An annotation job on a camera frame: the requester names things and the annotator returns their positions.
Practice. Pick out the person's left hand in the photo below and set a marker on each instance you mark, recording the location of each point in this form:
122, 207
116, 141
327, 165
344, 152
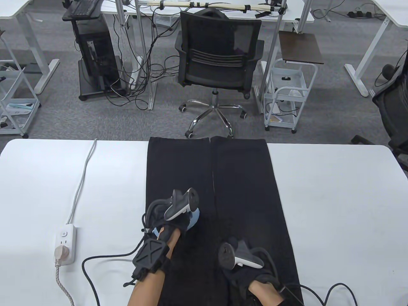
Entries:
178, 226

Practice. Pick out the person's right hand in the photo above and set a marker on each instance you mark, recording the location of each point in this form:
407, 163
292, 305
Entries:
242, 277

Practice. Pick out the light blue electric iron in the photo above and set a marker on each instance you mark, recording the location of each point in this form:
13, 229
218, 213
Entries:
194, 218

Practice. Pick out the grey white handheld controller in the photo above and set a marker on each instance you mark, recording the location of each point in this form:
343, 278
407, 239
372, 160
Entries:
228, 255
183, 204

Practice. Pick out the black trousers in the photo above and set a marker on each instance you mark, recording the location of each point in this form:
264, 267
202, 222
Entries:
242, 178

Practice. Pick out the person's right forearm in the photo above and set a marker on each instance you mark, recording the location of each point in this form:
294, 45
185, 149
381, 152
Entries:
264, 295

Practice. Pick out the person's left forearm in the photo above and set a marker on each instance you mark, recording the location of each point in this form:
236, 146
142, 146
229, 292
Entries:
149, 287

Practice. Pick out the black lattice wrist module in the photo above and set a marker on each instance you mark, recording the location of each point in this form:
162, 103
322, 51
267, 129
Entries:
151, 258

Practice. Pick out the black wrist box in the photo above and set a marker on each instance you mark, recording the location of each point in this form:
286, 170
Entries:
291, 296

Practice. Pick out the white power strip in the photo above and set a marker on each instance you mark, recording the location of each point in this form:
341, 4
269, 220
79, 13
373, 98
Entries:
68, 236

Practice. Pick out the white table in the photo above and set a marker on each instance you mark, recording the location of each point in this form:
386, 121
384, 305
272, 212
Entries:
334, 207

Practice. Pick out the black rolling computer stand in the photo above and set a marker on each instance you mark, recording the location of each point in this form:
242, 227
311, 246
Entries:
98, 91

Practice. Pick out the black mesh office chair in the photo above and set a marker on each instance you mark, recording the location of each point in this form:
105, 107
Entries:
216, 73

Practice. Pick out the white rolling cart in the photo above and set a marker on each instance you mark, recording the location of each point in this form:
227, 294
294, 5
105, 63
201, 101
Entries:
288, 79

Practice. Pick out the black computer tower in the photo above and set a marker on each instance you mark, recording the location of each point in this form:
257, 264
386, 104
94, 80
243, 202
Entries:
95, 51

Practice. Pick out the dark brown side table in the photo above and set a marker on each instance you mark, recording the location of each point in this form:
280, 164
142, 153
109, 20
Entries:
299, 47

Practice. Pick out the black high-back mesh chair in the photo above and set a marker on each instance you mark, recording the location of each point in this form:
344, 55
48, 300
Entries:
392, 108

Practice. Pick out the black keyboard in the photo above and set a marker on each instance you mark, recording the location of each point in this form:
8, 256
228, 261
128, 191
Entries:
84, 7

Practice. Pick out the long white desk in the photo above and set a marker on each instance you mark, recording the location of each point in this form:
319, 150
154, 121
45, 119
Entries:
293, 12

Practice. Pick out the white desk with angled leg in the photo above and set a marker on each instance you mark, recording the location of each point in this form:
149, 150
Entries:
12, 8

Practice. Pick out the black floor power strip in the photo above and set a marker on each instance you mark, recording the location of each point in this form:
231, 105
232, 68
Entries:
358, 14

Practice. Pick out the white desk with foot bar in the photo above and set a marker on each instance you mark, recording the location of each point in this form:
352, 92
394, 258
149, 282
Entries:
392, 12

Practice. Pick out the aluminium frame post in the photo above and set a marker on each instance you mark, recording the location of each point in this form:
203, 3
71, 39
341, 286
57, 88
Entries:
271, 57
145, 54

